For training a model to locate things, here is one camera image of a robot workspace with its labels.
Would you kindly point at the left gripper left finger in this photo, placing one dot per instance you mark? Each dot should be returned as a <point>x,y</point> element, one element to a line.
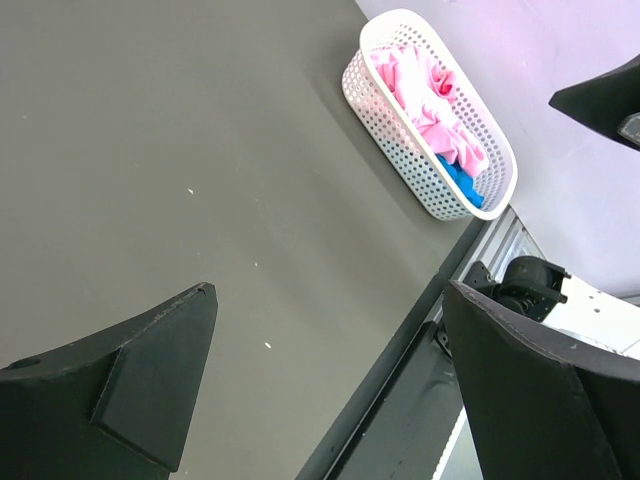
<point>117,404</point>

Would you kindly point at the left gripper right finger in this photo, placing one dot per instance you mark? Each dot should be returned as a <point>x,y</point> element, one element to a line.
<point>540,404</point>

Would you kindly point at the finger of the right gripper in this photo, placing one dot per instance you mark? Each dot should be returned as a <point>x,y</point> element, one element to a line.
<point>607,104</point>

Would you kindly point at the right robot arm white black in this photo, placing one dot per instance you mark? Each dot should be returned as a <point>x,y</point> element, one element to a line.
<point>545,292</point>

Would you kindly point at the blue t shirt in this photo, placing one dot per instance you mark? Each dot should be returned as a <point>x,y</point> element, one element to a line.
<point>463,181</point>

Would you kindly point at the white plastic basket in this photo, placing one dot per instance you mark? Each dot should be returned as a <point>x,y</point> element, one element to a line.
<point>389,126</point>

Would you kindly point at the pink t shirt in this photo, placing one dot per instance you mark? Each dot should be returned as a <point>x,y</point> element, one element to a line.
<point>426,92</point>

